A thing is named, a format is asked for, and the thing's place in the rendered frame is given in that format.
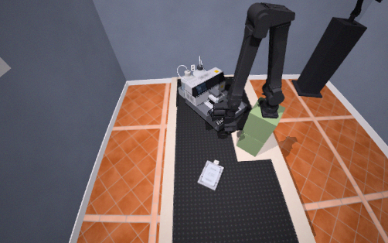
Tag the white plastic bottle with cap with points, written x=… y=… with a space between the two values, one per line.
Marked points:
x=187 y=76

